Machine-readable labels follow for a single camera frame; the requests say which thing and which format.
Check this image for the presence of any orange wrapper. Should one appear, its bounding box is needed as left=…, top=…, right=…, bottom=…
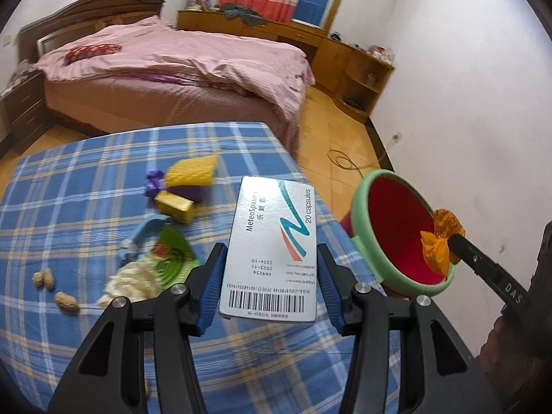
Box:
left=420, top=208, right=466, bottom=278

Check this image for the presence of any white tissue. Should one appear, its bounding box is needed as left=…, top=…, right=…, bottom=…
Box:
left=96, top=257, right=162, bottom=307

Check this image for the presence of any green snack wrapper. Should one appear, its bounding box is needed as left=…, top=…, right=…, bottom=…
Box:
left=145, top=224, right=199, bottom=290

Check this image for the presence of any light blue plastic hook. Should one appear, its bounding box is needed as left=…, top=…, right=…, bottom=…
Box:
left=116, top=214, right=169, bottom=266

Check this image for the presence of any small yellow box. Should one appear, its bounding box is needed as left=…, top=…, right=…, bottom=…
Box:
left=154, top=191, right=195, bottom=224

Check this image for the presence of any white medicine box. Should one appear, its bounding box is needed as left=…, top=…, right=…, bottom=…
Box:
left=219, top=176, right=317, bottom=323

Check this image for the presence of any peanut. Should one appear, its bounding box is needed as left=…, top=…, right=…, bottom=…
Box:
left=42, top=267, right=55, bottom=290
left=32, top=271, right=44, bottom=288
left=54, top=292, right=80, bottom=312

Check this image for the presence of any red bin with green rim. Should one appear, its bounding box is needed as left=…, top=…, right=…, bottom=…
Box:
left=341, top=169, right=455, bottom=298

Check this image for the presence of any blue plaid tablecloth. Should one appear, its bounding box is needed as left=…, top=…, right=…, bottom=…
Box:
left=1, top=121, right=353, bottom=413

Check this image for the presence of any purple wrapper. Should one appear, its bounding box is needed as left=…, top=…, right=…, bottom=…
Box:
left=145, top=170, right=207, bottom=203

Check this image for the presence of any yellow sponge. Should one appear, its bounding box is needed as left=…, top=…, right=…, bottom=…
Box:
left=165, top=154, right=218, bottom=187

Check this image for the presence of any long wooden cabinet desk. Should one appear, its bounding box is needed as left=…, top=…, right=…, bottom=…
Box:
left=177, top=9, right=394, bottom=124

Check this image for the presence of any dark wooden nightstand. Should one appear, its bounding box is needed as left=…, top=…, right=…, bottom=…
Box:
left=1, top=71, right=52, bottom=153

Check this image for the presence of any wooden bed with headboard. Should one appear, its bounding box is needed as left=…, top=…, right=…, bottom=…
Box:
left=18, top=0, right=313, bottom=155

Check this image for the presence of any red floral pillow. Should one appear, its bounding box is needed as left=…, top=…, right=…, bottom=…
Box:
left=65, top=43, right=122, bottom=66

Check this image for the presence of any pink quilt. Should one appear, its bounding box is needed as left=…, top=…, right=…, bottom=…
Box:
left=37, top=16, right=314, bottom=121

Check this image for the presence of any dark clothes pile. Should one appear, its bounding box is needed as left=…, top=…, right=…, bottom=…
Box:
left=220, top=3, right=268, bottom=26

